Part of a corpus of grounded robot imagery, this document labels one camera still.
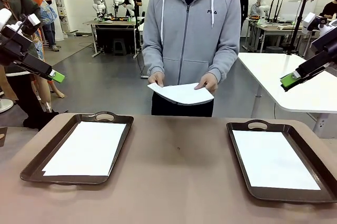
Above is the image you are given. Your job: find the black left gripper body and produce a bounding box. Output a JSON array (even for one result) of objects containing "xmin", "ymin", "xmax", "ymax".
[{"xmin": 0, "ymin": 28, "xmax": 34, "ymax": 66}]

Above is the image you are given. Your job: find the standing person in black clothes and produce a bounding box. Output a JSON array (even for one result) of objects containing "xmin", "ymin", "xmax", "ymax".
[{"xmin": 235, "ymin": 0, "xmax": 250, "ymax": 33}]

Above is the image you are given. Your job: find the person's right forearm grey sleeve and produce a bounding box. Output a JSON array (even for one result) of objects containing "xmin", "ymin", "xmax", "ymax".
[{"xmin": 142, "ymin": 47, "xmax": 165, "ymax": 77}]

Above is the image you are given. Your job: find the white table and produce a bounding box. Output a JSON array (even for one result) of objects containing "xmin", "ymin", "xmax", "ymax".
[{"xmin": 237, "ymin": 52, "xmax": 337, "ymax": 138}]

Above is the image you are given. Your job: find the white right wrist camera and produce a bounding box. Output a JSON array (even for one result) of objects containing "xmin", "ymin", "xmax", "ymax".
[{"xmin": 301, "ymin": 12, "xmax": 329, "ymax": 34}]

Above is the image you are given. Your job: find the background workbench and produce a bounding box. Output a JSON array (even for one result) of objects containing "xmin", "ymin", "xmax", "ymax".
[{"xmin": 83, "ymin": 16, "xmax": 146, "ymax": 58}]

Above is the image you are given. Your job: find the black stool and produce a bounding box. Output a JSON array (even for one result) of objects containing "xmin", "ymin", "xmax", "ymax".
[{"xmin": 112, "ymin": 38, "xmax": 127, "ymax": 56}]

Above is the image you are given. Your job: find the person's right hand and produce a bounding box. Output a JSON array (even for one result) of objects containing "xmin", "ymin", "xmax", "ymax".
[{"xmin": 147, "ymin": 73, "xmax": 165, "ymax": 87}]

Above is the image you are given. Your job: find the seated person in plaid shirt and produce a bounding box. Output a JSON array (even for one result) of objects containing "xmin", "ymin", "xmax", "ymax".
[{"xmin": 249, "ymin": 2, "xmax": 261, "ymax": 20}]

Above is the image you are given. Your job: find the small brown board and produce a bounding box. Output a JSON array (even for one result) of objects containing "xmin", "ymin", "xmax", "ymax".
[{"xmin": 0, "ymin": 127, "xmax": 8, "ymax": 148}]

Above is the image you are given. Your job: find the white A4 paper stack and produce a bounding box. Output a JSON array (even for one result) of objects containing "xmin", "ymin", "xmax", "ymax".
[{"xmin": 147, "ymin": 82, "xmax": 215, "ymax": 106}]

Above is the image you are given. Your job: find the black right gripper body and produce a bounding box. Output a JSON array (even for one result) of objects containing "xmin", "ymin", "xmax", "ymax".
[{"xmin": 311, "ymin": 27, "xmax": 337, "ymax": 64}]

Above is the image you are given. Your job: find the background grey desk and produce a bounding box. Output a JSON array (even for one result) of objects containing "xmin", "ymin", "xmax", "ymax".
[{"xmin": 244, "ymin": 17, "xmax": 316, "ymax": 54}]

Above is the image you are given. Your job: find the bystander in dark green jacket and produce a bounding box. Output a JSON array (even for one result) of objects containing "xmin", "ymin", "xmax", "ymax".
[{"xmin": 0, "ymin": 0, "xmax": 60, "ymax": 131}]

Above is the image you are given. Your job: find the bystander in blue patterned jacket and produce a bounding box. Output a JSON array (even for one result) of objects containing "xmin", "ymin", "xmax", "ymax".
[{"xmin": 36, "ymin": 0, "xmax": 62, "ymax": 52}]

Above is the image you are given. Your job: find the white round stand base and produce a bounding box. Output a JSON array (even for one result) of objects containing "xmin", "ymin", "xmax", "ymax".
[{"xmin": 0, "ymin": 97, "xmax": 14, "ymax": 114}]

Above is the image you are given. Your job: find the black camera tripod pole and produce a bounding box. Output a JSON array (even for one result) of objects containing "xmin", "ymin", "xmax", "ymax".
[{"xmin": 285, "ymin": 0, "xmax": 316, "ymax": 56}]

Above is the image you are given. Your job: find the masked person in black top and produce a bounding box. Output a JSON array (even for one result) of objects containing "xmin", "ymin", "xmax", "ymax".
[{"xmin": 319, "ymin": 0, "xmax": 337, "ymax": 19}]

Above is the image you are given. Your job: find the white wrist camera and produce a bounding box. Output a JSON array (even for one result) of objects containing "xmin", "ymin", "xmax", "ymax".
[
  {"xmin": 20, "ymin": 13, "xmax": 42, "ymax": 34},
  {"xmin": 301, "ymin": 12, "xmax": 329, "ymax": 34}
]

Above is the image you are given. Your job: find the person's left forearm grey sleeve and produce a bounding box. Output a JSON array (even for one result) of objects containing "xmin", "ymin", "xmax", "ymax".
[{"xmin": 210, "ymin": 47, "xmax": 242, "ymax": 83}]

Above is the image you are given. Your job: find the brown plastic tray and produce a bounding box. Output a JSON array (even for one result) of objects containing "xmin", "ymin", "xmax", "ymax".
[
  {"xmin": 225, "ymin": 119, "xmax": 337, "ymax": 204},
  {"xmin": 20, "ymin": 111, "xmax": 134, "ymax": 186}
]

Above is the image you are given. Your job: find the black articulated lamp stand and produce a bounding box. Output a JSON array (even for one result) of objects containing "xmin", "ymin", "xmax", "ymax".
[{"xmin": 270, "ymin": 0, "xmax": 287, "ymax": 24}]

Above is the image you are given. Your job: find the person in grey hoodie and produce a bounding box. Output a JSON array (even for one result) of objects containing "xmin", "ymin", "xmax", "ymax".
[{"xmin": 142, "ymin": 0, "xmax": 242, "ymax": 117}]

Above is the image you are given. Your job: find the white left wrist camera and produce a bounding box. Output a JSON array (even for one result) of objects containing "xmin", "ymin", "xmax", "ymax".
[{"xmin": 20, "ymin": 13, "xmax": 42, "ymax": 34}]

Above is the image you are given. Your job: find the person's left hand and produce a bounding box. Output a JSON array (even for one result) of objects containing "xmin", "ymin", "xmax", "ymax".
[{"xmin": 194, "ymin": 74, "xmax": 219, "ymax": 95}]

